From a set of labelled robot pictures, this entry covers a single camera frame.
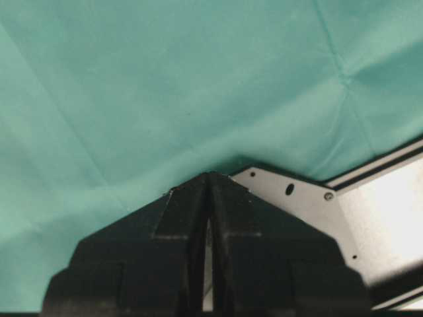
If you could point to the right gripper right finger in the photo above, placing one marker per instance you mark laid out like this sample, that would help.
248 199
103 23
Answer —
267 262

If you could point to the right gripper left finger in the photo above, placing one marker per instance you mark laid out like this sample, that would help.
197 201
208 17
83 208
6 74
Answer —
148 263

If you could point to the green table cloth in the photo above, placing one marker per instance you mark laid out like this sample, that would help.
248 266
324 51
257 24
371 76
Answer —
106 105

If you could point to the silver aluminium base plate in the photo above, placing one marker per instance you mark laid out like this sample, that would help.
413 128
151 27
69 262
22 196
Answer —
374 212

